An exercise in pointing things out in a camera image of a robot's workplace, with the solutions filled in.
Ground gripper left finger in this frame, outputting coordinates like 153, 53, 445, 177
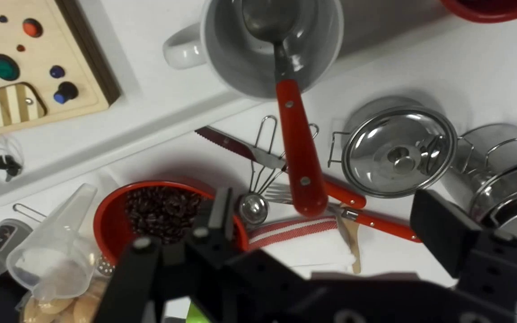
92, 187, 259, 323

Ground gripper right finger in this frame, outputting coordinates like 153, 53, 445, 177
409, 189, 517, 323

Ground white plastic tray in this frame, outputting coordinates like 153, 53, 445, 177
0, 0, 447, 207

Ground heap of coffee beans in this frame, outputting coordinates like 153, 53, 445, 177
125, 186, 210, 245

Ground red striped white cloth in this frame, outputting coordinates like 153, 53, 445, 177
246, 215, 358, 279

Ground wooden stick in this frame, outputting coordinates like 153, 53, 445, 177
336, 210, 362, 275

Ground red bowl with coffee beans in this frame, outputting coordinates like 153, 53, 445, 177
93, 180, 250, 266

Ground clear plastic measuring cup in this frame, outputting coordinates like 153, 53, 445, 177
6, 183, 100, 302

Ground bag of beige snacks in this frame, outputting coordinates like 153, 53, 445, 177
18, 277, 109, 323

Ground white ceramic mug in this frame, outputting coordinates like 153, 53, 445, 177
163, 0, 344, 100

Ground small black clip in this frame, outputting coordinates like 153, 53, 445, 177
0, 155, 23, 182

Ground wooden peg puzzle board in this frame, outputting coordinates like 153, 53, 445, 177
0, 0, 122, 140

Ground wire-handled metal measuring spoons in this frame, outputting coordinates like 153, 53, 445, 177
239, 115, 320, 225

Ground red-handled fork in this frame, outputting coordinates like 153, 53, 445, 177
263, 183, 422, 243

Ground red-handled serrated knife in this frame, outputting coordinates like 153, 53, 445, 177
195, 126, 367, 210

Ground red-handled metal spoon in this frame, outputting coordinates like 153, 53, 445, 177
242, 0, 329, 218

